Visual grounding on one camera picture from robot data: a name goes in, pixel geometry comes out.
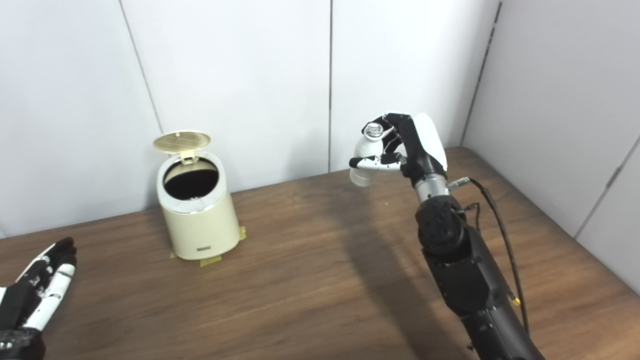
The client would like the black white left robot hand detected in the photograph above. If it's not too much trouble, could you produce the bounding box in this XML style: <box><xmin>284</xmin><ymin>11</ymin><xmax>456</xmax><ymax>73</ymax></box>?
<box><xmin>0</xmin><ymin>237</ymin><xmax>78</xmax><ymax>360</ymax></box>

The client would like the cream round bin lid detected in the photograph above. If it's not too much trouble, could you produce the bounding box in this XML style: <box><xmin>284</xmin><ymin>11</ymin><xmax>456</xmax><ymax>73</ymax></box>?
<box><xmin>153</xmin><ymin>131</ymin><xmax>211</xmax><ymax>165</ymax></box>

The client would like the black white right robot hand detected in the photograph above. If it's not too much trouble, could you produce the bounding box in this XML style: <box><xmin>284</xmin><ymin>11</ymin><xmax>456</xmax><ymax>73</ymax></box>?
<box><xmin>349</xmin><ymin>112</ymin><xmax>448</xmax><ymax>188</ymax></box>

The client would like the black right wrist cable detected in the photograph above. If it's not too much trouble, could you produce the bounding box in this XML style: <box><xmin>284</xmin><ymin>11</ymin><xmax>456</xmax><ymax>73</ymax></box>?
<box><xmin>447</xmin><ymin>176</ymin><xmax>531</xmax><ymax>335</ymax></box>

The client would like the cream-colored bin body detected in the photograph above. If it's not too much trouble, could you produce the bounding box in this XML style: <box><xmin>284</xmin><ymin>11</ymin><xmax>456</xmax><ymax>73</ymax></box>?
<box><xmin>156</xmin><ymin>151</ymin><xmax>241</xmax><ymax>261</ymax></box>

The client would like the small white plastic bottle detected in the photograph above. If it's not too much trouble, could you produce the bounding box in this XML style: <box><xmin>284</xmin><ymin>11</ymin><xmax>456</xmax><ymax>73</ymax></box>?
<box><xmin>350</xmin><ymin>122</ymin><xmax>386</xmax><ymax>187</ymax></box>

